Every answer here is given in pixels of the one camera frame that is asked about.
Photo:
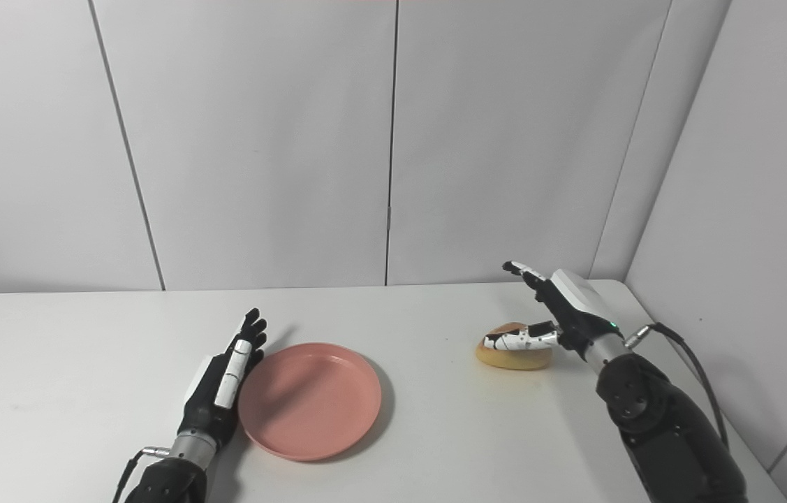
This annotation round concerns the pink round plate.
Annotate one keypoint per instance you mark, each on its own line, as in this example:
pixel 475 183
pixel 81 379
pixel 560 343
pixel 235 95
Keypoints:
pixel 313 405

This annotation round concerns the golden bread roll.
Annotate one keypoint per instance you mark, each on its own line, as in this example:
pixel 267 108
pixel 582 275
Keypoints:
pixel 515 360

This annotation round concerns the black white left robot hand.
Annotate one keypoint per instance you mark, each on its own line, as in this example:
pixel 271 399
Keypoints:
pixel 204 412

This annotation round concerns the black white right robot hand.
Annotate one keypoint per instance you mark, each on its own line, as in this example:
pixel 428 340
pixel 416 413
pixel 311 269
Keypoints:
pixel 578 307

